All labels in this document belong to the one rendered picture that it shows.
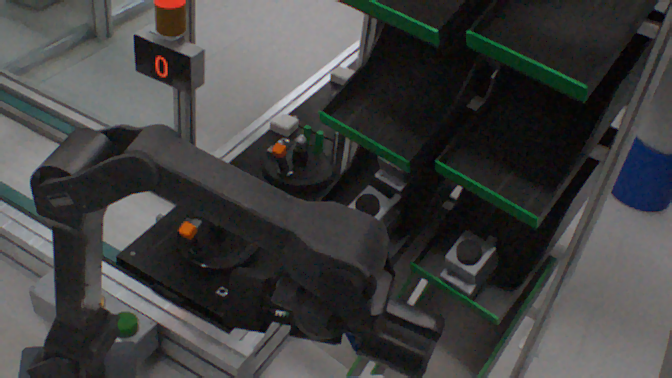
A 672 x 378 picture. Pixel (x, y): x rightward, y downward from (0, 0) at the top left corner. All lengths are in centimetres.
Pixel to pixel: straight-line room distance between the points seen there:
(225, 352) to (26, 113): 76
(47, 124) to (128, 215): 31
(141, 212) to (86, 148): 74
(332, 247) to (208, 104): 122
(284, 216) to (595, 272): 102
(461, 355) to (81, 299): 53
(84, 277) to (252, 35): 141
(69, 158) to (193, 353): 56
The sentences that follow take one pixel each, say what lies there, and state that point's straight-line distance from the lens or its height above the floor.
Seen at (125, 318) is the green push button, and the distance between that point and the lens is 114.
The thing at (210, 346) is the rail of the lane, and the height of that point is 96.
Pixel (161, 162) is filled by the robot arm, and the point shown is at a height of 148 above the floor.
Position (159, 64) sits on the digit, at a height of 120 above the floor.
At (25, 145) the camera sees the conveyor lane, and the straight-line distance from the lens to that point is 158.
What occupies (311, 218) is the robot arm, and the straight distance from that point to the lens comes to 59.
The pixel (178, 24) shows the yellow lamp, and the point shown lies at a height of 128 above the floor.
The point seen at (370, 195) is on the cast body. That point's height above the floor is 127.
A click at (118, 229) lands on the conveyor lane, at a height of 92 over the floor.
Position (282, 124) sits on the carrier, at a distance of 148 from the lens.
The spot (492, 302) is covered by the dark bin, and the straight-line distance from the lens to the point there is 91.
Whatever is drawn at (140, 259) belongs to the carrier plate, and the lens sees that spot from 122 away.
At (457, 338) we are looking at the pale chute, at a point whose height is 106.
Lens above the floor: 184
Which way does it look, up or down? 40 degrees down
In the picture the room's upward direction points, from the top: 8 degrees clockwise
